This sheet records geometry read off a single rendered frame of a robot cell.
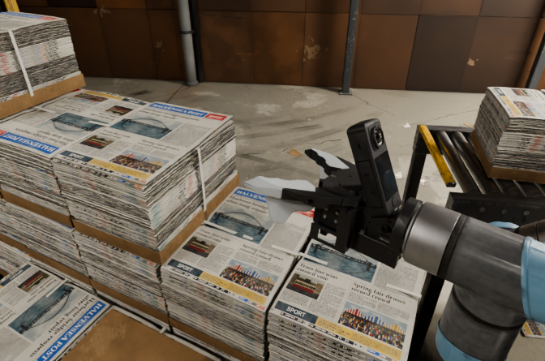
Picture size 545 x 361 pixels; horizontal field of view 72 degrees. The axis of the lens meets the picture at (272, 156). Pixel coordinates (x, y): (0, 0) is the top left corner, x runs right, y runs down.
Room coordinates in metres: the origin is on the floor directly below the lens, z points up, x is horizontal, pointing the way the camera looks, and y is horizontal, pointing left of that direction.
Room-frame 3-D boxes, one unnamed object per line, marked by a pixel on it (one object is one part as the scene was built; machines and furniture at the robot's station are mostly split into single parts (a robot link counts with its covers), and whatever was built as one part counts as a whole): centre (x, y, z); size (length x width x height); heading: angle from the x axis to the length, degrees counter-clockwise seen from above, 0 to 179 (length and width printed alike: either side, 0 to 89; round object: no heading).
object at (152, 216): (0.86, 0.31, 0.95); 0.38 x 0.29 x 0.23; 155
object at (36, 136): (0.99, 0.58, 0.95); 0.38 x 0.29 x 0.23; 155
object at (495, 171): (1.17, -0.84, 0.83); 0.29 x 0.16 x 0.04; 167
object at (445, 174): (1.22, -0.61, 0.81); 0.43 x 0.03 x 0.02; 173
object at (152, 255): (0.86, 0.31, 0.86); 0.38 x 0.29 x 0.04; 155
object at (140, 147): (0.87, 0.32, 1.07); 0.37 x 0.29 x 0.01; 155
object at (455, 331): (0.29, -0.25, 1.12); 0.11 x 0.08 x 0.11; 143
